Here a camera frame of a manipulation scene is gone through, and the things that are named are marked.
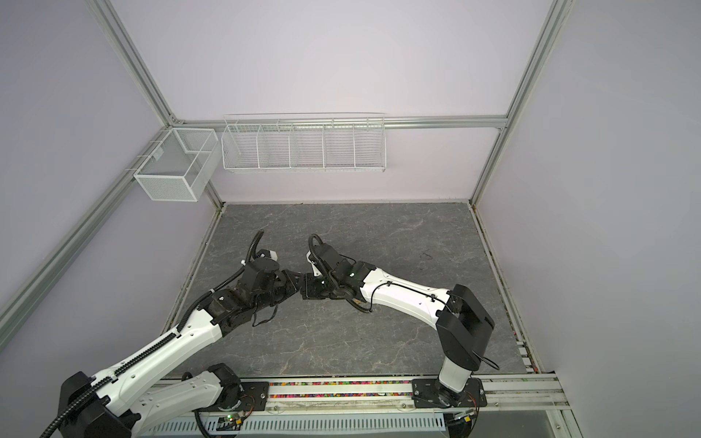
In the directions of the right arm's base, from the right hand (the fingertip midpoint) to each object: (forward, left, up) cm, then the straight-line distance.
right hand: (299, 293), depth 77 cm
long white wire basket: (+53, +3, +16) cm, 55 cm away
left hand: (+3, -2, +2) cm, 4 cm away
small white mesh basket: (+46, +48, +10) cm, 68 cm away
